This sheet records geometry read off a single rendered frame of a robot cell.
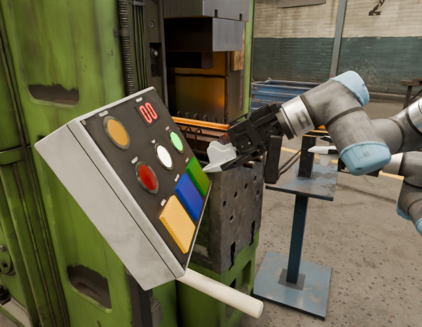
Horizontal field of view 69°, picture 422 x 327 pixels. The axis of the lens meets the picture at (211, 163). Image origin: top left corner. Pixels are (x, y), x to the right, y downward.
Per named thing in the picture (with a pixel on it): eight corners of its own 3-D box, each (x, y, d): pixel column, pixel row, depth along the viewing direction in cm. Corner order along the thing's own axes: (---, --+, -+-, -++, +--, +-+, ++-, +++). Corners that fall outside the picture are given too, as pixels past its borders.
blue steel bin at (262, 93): (329, 125, 518) (335, 82, 492) (312, 136, 459) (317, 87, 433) (266, 116, 586) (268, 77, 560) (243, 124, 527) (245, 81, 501)
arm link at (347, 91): (374, 95, 54) (351, 59, 57) (315, 124, 57) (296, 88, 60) (371, 112, 61) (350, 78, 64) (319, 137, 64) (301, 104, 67)
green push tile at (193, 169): (210, 181, 74) (194, 156, 73) (206, 195, 68) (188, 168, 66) (204, 184, 75) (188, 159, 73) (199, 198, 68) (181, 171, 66)
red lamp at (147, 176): (165, 186, 51) (163, 162, 50) (145, 197, 48) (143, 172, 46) (150, 182, 53) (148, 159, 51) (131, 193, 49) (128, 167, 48)
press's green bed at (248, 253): (254, 302, 164) (260, 228, 147) (219, 359, 134) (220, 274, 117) (173, 265, 191) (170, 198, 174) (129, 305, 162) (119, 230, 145)
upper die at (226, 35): (242, 50, 109) (243, 21, 106) (212, 51, 94) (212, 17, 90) (154, 49, 130) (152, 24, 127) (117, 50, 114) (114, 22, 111)
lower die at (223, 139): (239, 145, 122) (239, 124, 119) (212, 159, 106) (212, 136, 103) (159, 130, 143) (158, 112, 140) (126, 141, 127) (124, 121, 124)
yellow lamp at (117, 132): (136, 143, 49) (134, 117, 48) (113, 152, 45) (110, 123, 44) (123, 141, 51) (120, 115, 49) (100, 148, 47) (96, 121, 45)
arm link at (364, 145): (417, 152, 55) (384, 103, 59) (374, 162, 50) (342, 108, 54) (382, 171, 61) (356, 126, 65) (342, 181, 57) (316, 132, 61)
